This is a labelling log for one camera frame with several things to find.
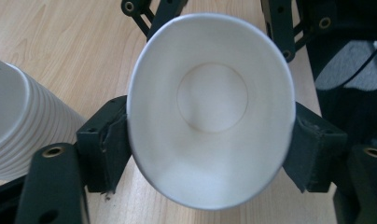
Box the stack of white paper cups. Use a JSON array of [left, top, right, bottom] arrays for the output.
[[0, 55, 87, 182]]

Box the white paper drinking cup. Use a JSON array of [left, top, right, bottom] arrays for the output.
[[126, 12, 297, 211]]

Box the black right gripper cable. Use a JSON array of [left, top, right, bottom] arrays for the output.
[[344, 40, 377, 88]]

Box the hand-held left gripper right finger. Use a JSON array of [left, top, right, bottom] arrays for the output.
[[283, 102, 349, 194]]

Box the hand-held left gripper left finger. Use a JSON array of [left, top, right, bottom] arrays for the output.
[[76, 94, 133, 194]]

